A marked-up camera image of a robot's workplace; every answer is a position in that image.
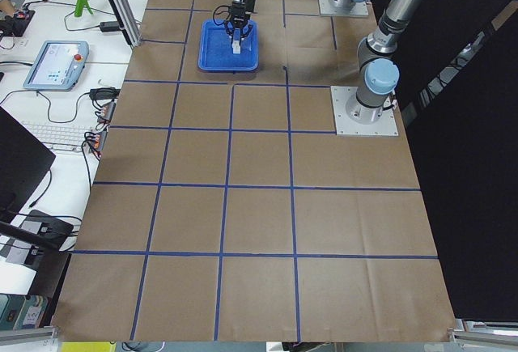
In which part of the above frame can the black power adapter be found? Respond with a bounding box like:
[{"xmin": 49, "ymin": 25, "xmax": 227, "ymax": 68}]
[{"xmin": 99, "ymin": 21, "xmax": 120, "ymax": 32}]

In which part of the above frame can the white block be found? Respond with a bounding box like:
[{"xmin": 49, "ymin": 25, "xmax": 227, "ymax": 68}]
[
  {"xmin": 232, "ymin": 41, "xmax": 241, "ymax": 54},
  {"xmin": 232, "ymin": 29, "xmax": 241, "ymax": 44}
]

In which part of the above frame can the aluminium frame post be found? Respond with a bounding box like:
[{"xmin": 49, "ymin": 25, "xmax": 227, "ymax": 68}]
[{"xmin": 108, "ymin": 0, "xmax": 142, "ymax": 49}]

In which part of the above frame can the white keyboard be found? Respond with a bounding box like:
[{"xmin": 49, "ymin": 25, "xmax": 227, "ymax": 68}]
[{"xmin": 21, "ymin": 121, "xmax": 94, "ymax": 153}]

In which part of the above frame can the blue plastic tray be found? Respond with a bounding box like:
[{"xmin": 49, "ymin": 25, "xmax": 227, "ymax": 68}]
[{"xmin": 197, "ymin": 19, "xmax": 259, "ymax": 72}]

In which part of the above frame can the black usb hub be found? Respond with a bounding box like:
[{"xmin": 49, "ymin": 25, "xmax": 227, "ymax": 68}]
[
  {"xmin": 84, "ymin": 130, "xmax": 108, "ymax": 155},
  {"xmin": 96, "ymin": 101, "xmax": 116, "ymax": 124}
]

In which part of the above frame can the black usb hub upper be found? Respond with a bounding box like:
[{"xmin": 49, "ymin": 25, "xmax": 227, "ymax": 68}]
[{"xmin": 96, "ymin": 101, "xmax": 116, "ymax": 124}]

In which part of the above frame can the black monitor stand base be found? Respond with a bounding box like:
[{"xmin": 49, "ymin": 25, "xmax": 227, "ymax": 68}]
[{"xmin": 1, "ymin": 210, "xmax": 74, "ymax": 251}]

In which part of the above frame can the black adapter with cables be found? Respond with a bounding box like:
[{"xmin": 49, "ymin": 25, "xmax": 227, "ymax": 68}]
[{"xmin": 89, "ymin": 87, "xmax": 121, "ymax": 100}]

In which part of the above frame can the teach pendant with screen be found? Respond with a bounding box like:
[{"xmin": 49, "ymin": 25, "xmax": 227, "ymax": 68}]
[{"xmin": 23, "ymin": 40, "xmax": 90, "ymax": 91}]

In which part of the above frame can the brown paper table cover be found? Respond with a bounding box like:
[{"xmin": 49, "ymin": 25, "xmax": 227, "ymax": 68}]
[{"xmin": 53, "ymin": 0, "xmax": 454, "ymax": 342}]

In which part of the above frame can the green plastic clamp tool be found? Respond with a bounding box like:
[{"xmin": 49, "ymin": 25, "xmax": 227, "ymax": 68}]
[{"xmin": 74, "ymin": 0, "xmax": 93, "ymax": 18}]

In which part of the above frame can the black monitor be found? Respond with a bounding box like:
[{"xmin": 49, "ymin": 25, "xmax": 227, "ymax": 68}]
[{"xmin": 1, "ymin": 108, "xmax": 55, "ymax": 223}]

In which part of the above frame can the black usb hub lower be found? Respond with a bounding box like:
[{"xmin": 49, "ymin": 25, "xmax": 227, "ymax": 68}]
[{"xmin": 84, "ymin": 130, "xmax": 108, "ymax": 155}]

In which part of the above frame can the black device with red button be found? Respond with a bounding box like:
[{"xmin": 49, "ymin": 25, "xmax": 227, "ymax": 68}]
[{"xmin": 1, "ymin": 9, "xmax": 36, "ymax": 37}]

